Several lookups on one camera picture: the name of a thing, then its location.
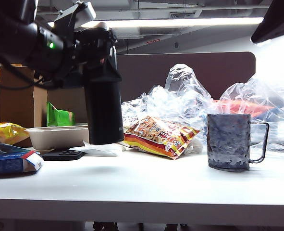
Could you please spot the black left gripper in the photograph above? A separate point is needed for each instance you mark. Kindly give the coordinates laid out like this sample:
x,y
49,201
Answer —
x,y
72,55

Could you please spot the black thermos flask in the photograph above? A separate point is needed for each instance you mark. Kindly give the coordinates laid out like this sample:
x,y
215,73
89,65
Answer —
x,y
105,115

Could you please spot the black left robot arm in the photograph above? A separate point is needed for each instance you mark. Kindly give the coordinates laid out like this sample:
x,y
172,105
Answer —
x,y
12,36

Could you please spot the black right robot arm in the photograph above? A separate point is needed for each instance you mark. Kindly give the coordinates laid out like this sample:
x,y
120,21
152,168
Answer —
x,y
276,19

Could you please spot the brown desk partition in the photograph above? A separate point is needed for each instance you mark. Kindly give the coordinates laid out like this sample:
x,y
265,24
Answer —
x,y
144,72

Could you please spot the red ceiling sign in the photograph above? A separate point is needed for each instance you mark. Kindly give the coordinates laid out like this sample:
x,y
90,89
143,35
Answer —
x,y
152,41

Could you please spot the green snack packet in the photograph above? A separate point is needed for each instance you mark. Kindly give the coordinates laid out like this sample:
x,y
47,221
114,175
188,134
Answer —
x,y
57,118

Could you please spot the beige paper pulp bowl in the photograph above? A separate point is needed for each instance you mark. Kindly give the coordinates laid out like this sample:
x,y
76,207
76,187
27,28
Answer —
x,y
57,138

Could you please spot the clear crumpled plastic bag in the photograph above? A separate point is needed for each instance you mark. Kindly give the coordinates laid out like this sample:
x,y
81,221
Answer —
x,y
180,96

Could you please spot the white crumpled tissue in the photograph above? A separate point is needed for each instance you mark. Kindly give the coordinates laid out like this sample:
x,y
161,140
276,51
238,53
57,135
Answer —
x,y
103,150

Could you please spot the ceiling strip light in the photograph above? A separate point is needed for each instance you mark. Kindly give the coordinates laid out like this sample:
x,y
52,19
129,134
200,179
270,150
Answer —
x,y
180,22

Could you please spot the brown cardboard box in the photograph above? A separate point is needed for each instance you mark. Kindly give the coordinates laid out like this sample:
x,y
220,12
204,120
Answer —
x,y
19,108

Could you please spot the orange yellow snack bag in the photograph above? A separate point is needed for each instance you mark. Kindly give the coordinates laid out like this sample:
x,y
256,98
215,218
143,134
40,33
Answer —
x,y
161,138

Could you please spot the ceiling air vent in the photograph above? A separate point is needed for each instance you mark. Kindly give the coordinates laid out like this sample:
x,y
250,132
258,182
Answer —
x,y
182,15

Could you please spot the black phone case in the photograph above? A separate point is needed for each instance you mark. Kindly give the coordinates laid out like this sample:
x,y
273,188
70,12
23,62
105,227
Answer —
x,y
62,155

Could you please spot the yellow chip bag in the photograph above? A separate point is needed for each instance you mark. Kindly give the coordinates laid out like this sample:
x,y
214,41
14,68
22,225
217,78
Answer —
x,y
4,132

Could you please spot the white crumpled plastic wrap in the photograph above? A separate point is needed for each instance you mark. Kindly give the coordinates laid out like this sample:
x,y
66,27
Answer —
x,y
194,146

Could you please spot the blue cardboard box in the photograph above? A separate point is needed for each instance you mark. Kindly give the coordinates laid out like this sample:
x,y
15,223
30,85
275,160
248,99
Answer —
x,y
4,161

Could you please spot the orange red package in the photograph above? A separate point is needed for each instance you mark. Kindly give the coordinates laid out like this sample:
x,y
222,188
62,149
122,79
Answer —
x,y
242,108

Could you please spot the black chair base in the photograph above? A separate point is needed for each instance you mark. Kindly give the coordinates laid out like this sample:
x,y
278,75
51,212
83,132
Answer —
x,y
175,227
104,226

